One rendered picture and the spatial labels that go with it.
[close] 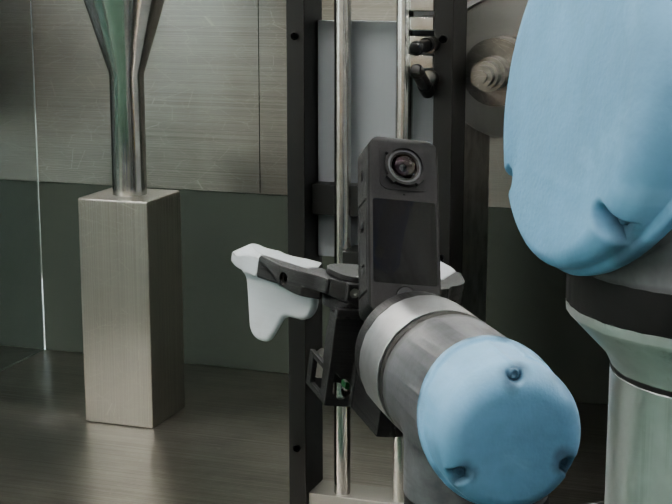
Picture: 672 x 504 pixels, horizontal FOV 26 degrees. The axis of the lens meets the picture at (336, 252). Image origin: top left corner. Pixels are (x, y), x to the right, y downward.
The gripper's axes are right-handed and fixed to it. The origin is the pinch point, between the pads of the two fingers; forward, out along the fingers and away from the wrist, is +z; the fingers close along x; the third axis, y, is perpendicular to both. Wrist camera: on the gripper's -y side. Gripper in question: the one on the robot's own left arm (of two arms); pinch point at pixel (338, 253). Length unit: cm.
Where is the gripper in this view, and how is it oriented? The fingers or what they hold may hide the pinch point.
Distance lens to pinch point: 102.6
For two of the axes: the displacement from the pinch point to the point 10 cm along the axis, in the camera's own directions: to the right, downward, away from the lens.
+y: -1.3, 9.8, 1.6
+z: -2.5, -1.9, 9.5
